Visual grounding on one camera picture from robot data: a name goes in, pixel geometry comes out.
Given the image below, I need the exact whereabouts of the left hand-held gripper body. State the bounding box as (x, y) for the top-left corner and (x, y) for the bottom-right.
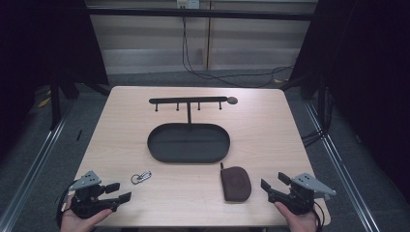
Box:
(68, 170), (118, 220)

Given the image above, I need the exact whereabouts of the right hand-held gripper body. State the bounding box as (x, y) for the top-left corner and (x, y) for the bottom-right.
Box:
(268, 172), (337, 216)

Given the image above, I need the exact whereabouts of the silver key ring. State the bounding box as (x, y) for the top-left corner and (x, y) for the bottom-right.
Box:
(130, 170), (153, 186)

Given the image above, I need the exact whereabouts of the brown zip pouch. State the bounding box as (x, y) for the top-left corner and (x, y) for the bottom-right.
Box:
(220, 161), (252, 204)

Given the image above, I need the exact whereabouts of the black tray with hook rack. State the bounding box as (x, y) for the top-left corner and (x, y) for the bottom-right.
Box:
(146, 95), (240, 164)

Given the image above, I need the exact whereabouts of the person's right hand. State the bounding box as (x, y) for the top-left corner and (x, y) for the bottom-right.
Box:
(274, 201), (319, 232)

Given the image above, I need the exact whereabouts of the person's left hand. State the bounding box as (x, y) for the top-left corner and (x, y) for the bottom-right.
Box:
(60, 195), (113, 232)

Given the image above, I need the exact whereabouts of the black stand leg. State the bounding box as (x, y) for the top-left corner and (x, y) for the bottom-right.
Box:
(48, 72), (63, 131)

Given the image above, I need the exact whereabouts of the black curtain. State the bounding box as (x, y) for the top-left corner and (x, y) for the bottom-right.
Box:
(0, 0), (110, 163)
(288, 0), (410, 196)

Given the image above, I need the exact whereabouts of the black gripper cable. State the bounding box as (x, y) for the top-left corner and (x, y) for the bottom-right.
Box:
(56, 180), (77, 228)
(309, 200), (327, 232)

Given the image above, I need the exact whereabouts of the metal floor rail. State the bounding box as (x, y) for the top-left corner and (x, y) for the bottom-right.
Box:
(0, 104), (77, 232)
(304, 101), (382, 232)

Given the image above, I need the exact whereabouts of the bundle of black floor cables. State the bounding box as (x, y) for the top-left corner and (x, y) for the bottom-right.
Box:
(300, 128), (327, 149)

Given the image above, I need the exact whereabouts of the long black floor cable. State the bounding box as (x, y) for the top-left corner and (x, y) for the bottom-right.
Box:
(181, 14), (295, 89)

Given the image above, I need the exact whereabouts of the black horizontal frame bar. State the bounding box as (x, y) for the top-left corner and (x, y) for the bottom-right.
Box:
(86, 7), (316, 22)

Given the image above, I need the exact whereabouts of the white wall socket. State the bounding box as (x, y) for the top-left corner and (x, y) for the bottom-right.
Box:
(175, 0), (201, 10)

